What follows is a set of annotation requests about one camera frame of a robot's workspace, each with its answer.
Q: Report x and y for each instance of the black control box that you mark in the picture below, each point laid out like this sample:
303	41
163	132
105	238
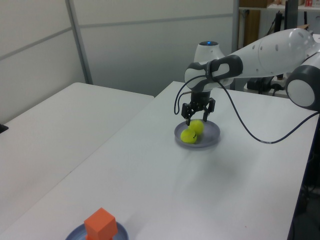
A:
255	85

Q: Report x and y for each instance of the purple plastic plate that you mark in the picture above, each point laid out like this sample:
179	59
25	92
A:
212	132

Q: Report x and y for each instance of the brown cardboard box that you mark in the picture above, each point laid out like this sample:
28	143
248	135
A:
253	3

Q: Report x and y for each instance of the grey partition post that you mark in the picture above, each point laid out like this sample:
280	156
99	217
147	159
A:
80	42
235	25

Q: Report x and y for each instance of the blue plastic plate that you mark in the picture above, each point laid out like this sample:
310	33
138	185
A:
122	232

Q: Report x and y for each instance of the yellow tennis ball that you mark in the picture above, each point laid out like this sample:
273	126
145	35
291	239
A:
198	127
187	136

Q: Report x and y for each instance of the brown wooden cabinet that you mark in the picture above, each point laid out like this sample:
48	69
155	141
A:
251	27

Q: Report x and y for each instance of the thick black post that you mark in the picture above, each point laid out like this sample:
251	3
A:
291	12

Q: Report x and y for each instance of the emergency stop button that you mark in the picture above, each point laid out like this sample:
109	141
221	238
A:
279	82

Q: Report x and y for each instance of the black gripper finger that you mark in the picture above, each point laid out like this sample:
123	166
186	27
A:
188	112
210	107

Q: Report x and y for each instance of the orange foam cube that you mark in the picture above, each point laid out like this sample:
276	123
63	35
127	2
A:
100	222

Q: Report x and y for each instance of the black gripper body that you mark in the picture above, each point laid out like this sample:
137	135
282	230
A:
200	100

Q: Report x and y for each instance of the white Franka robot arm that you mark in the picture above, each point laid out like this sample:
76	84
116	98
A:
270	57

